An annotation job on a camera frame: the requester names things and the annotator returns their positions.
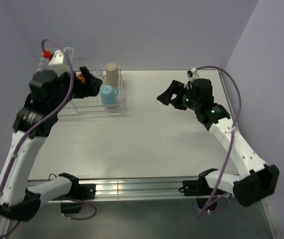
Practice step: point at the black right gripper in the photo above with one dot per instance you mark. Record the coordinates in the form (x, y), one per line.
(178, 88)

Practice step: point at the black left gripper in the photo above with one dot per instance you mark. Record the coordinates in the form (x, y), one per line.
(84, 89)

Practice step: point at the clear plastic cup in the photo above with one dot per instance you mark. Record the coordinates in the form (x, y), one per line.
(98, 73)

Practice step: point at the orange mug black interior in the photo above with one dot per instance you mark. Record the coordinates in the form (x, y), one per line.
(81, 78)

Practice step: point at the glossy light blue faceted mug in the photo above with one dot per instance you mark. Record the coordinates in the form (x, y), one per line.
(109, 95)

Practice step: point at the beige paper cup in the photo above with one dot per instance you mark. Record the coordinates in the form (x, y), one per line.
(112, 75)

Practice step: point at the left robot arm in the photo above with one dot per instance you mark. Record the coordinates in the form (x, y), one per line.
(31, 128)

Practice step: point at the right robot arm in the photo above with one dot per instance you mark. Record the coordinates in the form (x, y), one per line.
(255, 179)

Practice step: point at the white wire dish rack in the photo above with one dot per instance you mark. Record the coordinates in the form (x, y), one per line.
(88, 105)

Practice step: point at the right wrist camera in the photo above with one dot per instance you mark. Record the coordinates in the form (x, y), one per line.
(192, 74)

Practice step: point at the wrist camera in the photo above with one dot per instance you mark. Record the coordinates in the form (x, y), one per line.
(57, 61)
(192, 74)

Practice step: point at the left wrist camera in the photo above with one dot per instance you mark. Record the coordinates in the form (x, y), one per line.
(57, 61)

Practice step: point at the aluminium mounting rail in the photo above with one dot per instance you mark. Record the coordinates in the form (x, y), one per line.
(113, 189)

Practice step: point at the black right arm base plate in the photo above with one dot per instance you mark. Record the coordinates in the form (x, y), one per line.
(195, 188)

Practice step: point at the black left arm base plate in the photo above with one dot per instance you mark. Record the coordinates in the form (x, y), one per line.
(82, 192)

